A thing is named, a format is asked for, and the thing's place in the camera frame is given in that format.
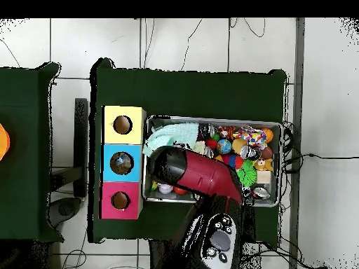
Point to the dark green tablecloth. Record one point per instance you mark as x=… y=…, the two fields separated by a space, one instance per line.
x=196 y=92

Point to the orange round object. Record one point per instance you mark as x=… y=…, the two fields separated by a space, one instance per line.
x=3 y=143

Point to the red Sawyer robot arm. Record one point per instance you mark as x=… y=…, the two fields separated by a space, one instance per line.
x=202 y=173

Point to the silver can with red print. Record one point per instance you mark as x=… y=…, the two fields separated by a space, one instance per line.
x=261 y=193

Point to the crumpled polka dot cloth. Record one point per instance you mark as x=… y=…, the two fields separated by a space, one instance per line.
x=252 y=136

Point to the white baseball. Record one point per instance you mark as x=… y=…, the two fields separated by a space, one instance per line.
x=166 y=189

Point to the wooden box with three holes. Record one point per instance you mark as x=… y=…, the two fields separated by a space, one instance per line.
x=134 y=173

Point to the orange basketball toy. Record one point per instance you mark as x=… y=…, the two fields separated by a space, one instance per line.
x=268 y=134

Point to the blue globe ball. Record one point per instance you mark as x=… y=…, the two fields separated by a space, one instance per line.
x=224 y=146

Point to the small red ball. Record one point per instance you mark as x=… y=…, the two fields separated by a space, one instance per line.
x=180 y=191

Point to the shallow clear mesh bin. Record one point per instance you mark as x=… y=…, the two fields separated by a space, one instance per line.
x=224 y=121

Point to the mint green waffle cloth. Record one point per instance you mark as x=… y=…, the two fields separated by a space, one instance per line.
x=174 y=134

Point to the cream waffle cloth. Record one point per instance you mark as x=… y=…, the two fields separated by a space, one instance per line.
x=199 y=147

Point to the large green fuzzy ball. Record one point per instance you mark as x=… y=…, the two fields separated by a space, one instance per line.
x=247 y=173

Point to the neighbouring green covered table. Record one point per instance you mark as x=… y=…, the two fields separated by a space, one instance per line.
x=22 y=168

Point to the crushed silver can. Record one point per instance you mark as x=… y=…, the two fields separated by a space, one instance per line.
x=248 y=152

